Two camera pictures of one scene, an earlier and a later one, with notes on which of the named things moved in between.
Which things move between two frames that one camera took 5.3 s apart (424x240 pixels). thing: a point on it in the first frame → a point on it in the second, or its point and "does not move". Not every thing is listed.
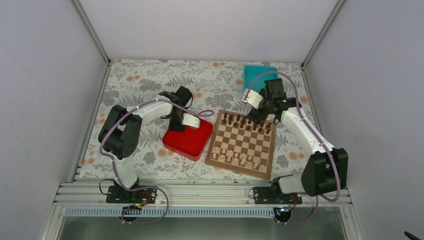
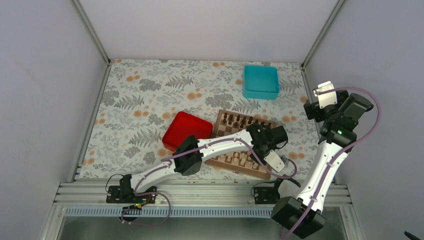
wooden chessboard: [239, 144] does not move
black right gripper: [262, 116] → [311, 109]
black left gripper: [173, 127] → [275, 147]
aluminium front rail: [86, 198] does not move
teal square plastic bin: [254, 76] does not move
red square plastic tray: [191, 143] does not move
